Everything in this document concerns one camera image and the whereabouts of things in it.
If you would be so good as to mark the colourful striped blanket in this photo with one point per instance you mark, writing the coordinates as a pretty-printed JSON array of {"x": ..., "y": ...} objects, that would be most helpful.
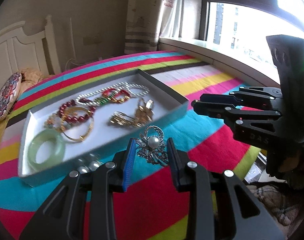
[{"x": 151, "y": 208}]

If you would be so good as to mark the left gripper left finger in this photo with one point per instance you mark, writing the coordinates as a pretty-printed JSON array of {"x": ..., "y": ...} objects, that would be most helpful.
[{"x": 62, "y": 214}]

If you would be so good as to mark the large gold safety pin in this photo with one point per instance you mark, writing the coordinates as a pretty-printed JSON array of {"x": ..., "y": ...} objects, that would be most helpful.
[{"x": 122, "y": 119}]

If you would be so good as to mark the green jade bangle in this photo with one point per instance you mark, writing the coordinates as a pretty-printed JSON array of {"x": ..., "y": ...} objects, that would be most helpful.
[{"x": 46, "y": 150}]

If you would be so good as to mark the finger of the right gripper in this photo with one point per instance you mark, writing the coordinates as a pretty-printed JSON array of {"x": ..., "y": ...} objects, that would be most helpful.
[
  {"x": 250, "y": 127},
  {"x": 263, "y": 98}
]

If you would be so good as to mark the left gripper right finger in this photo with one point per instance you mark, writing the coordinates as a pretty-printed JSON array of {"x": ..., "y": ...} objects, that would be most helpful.
[{"x": 220, "y": 205}]

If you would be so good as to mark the white window sill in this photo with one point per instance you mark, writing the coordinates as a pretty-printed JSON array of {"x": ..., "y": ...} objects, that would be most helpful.
[{"x": 227, "y": 60}]

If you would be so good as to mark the window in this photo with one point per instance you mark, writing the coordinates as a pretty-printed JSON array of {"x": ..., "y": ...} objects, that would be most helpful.
[{"x": 238, "y": 28}]

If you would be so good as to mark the white shallow jewelry box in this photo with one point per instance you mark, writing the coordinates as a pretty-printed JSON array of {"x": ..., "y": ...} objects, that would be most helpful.
[{"x": 98, "y": 138}]

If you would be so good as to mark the round patterned cushion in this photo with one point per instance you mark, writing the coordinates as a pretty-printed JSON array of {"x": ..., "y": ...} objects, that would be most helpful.
[{"x": 9, "y": 94}]

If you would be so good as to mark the white patterned curtain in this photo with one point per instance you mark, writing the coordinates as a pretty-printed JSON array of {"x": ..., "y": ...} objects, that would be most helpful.
[{"x": 148, "y": 20}]

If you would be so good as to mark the gold bangle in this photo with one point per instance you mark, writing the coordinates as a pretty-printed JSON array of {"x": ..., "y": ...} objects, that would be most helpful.
[{"x": 75, "y": 116}]

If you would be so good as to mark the white bed headboard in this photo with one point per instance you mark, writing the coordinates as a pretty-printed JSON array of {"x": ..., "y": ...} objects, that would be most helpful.
[{"x": 19, "y": 51}]

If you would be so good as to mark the gold ring brooch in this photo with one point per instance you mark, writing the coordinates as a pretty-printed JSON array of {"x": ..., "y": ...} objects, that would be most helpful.
[{"x": 144, "y": 112}]

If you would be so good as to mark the pearl earrings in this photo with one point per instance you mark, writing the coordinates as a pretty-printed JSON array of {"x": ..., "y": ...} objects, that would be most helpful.
[{"x": 88, "y": 166}]

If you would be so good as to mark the silver pearl brooch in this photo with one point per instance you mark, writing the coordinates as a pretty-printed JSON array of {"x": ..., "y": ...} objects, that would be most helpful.
[{"x": 152, "y": 147}]

